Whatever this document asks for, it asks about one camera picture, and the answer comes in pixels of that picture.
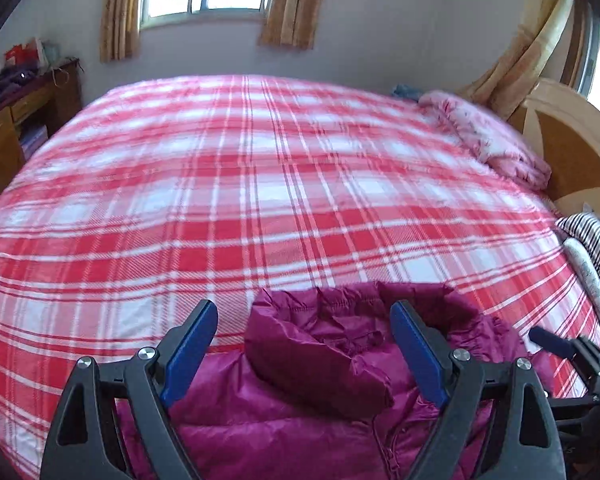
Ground magenta puffer down jacket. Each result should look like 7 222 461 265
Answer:
114 280 556 480

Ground wooden bed headboard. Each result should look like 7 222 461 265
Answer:
508 78 600 216

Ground pink floral folded quilt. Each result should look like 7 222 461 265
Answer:
418 90 552 192

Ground red white plaid bed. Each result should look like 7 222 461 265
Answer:
0 76 600 479

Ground beige curtain beside headboard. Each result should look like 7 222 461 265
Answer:
460 0 574 120

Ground folded items in desk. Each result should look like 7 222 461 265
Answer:
19 125 48 162

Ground brown wooden desk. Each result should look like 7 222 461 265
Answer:
0 58 83 195

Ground blue item behind bed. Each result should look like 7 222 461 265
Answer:
391 84 424 102

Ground pile of clutter on desk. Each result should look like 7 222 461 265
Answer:
0 37 59 104

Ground left beige curtain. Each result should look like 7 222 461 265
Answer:
99 0 142 63

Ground right beige curtain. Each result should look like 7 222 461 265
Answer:
260 0 322 50

